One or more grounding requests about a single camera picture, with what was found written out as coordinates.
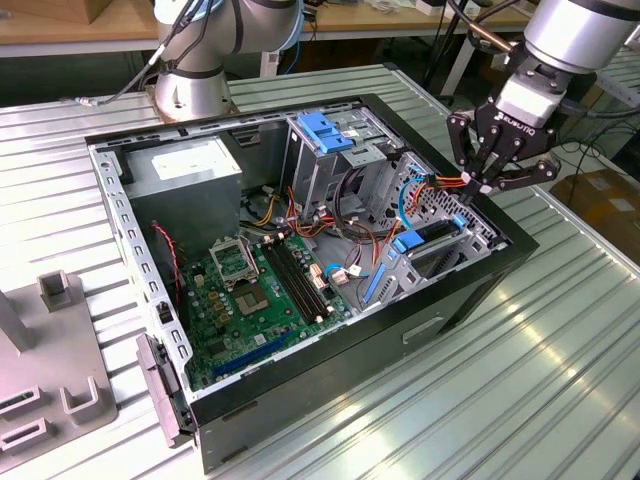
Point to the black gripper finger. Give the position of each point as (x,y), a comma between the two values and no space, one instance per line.
(530,175)
(457,140)

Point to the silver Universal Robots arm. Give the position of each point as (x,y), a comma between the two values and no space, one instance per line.
(575,35)

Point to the grey metal disk bay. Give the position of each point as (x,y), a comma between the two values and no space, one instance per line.
(400,282)

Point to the large brown cardboard box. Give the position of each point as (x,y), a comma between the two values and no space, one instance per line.
(600,205)

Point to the metal slat side table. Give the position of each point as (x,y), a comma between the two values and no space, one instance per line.
(622,80)

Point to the small white box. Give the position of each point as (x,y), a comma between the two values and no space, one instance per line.
(430,7)

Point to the wooden desk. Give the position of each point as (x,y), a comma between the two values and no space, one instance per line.
(375,20)

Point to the black RAM slot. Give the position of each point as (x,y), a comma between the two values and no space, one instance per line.
(306,276)
(292,282)

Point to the black open PC case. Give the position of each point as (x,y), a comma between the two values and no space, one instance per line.
(350,370)

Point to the CPU socket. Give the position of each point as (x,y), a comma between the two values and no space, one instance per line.
(252,300)

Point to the grey power supply unit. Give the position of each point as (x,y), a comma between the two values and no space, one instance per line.
(185,205)

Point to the blue expansion slot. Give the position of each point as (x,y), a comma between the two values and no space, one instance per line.
(252,354)

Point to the green motherboard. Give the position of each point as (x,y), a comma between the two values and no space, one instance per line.
(200,330)

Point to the grey plastic case latch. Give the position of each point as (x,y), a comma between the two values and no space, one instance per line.
(160,385)

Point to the grey parts rack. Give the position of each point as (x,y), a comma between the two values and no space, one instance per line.
(50,360)

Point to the blue plastic drive bracket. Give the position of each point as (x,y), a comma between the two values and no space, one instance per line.
(325,135)

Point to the brown arm base plate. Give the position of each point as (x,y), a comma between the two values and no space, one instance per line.
(149,95)

